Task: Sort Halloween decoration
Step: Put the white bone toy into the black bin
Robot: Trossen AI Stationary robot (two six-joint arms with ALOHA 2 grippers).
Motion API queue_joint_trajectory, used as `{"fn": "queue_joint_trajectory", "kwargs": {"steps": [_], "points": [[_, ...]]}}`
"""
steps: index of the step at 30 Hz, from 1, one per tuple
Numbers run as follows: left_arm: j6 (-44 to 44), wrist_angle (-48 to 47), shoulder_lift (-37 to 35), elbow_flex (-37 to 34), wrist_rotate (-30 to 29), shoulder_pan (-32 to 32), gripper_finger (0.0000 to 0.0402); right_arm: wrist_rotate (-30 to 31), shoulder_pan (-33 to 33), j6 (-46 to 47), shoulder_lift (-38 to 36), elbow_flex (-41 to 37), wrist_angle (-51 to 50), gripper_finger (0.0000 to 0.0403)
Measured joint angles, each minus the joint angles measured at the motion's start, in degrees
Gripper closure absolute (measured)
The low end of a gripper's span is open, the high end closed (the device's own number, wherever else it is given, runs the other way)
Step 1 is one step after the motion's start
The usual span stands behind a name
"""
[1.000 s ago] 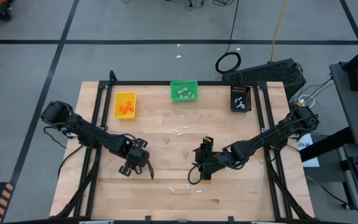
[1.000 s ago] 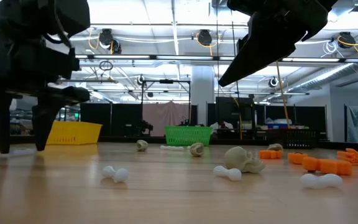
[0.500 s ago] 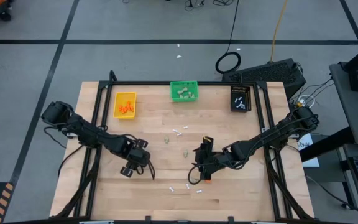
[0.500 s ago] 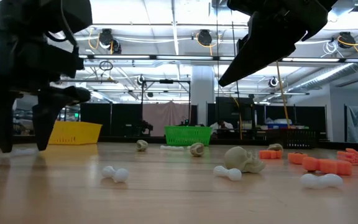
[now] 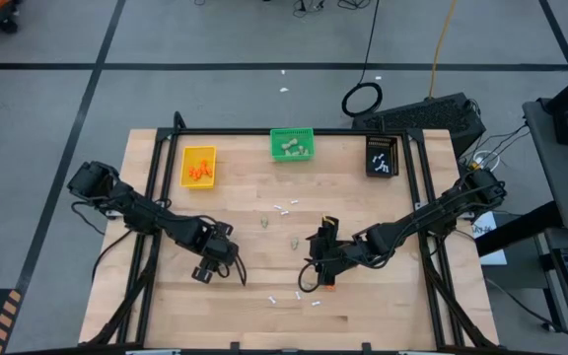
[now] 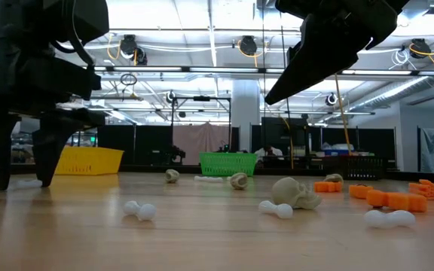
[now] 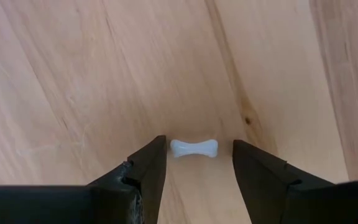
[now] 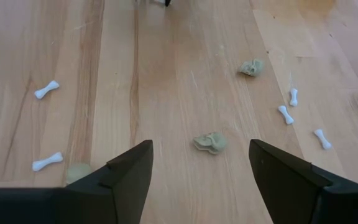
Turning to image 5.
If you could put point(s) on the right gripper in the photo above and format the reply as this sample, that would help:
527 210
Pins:
324 256

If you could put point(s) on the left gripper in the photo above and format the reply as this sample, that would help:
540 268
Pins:
215 246

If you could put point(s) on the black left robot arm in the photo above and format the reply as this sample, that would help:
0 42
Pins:
141 214

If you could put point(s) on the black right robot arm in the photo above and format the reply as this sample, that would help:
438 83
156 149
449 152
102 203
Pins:
412 222

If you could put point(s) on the yellow tag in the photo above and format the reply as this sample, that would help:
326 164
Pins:
324 217

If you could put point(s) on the yellow plastic basket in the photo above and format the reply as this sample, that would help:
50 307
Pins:
198 185

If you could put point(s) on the green plastic basket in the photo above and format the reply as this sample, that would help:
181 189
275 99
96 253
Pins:
279 134

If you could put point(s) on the black plastic basket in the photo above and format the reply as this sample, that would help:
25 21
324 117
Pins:
381 145

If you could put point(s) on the white paper sheet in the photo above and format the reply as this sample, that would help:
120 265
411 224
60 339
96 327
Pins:
486 229

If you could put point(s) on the black computer tower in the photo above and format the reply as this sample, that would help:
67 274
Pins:
427 116

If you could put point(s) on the yellow-plug power strip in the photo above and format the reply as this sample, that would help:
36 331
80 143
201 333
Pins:
474 166

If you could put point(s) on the black desk leg beam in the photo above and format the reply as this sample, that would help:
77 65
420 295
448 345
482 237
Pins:
520 229

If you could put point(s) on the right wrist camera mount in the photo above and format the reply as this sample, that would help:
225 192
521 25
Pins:
349 256

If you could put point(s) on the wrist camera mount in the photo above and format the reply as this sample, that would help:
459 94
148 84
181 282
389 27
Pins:
349 256
202 274

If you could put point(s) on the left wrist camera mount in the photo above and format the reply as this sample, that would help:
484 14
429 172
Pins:
202 274

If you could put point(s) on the black camera mount foot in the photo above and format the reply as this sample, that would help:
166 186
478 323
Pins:
366 347

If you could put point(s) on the black table frame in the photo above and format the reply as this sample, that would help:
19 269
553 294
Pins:
225 131

